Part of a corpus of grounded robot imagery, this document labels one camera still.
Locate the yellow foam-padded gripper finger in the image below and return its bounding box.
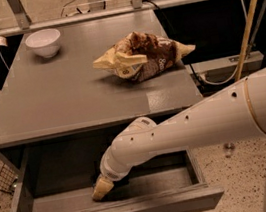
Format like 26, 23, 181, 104
92, 175, 114, 201

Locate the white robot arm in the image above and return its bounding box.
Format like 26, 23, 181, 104
92, 68, 266, 212

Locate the grey open top drawer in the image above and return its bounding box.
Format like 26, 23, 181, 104
0, 108, 229, 212

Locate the grey cabinet counter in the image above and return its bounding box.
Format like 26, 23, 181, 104
0, 10, 202, 159

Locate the clear bottle on floor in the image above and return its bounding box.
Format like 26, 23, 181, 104
224, 142, 235, 158

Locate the yellow brown chip bag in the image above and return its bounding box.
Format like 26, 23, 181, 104
92, 32, 196, 83

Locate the white ceramic bowl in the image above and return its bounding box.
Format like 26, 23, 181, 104
25, 28, 61, 58

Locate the yellow wooden ladder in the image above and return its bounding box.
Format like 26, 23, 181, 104
235, 0, 257, 81

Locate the black wire basket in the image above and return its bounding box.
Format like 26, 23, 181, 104
0, 164, 18, 195

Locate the white cable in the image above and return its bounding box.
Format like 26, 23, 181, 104
185, 0, 259, 90

